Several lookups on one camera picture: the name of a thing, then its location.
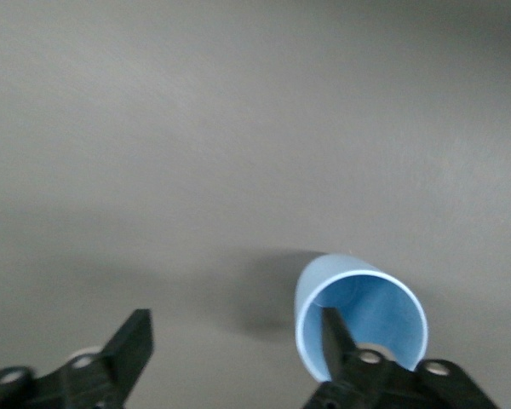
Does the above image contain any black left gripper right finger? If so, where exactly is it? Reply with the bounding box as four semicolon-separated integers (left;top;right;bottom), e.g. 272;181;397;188
301;306;502;409

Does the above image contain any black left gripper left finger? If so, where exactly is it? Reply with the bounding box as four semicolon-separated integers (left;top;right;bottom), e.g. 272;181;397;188
0;308;155;409

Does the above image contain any light blue cup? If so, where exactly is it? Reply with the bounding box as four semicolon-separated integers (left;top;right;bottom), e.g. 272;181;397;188
295;253;429;383

